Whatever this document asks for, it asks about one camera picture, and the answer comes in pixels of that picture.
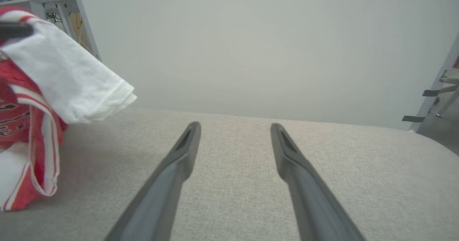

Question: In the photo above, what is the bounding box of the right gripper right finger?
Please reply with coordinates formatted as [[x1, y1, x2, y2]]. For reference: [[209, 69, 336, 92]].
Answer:
[[271, 123, 366, 241]]

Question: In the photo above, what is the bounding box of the white partition panel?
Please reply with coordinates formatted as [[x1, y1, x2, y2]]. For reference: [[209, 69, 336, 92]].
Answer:
[[72, 0, 459, 131]]

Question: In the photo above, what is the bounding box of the red and white jersey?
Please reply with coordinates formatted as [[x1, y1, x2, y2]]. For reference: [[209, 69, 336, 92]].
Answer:
[[0, 6, 137, 212]]

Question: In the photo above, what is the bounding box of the grey office chair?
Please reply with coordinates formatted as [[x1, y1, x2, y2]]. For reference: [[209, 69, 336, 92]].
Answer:
[[432, 55, 459, 119]]

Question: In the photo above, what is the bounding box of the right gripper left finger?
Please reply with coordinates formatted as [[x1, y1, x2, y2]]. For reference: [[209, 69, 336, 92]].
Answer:
[[104, 122, 202, 241]]

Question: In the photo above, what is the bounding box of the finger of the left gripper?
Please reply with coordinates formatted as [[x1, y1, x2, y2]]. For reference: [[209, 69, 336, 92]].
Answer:
[[0, 22, 34, 39]]

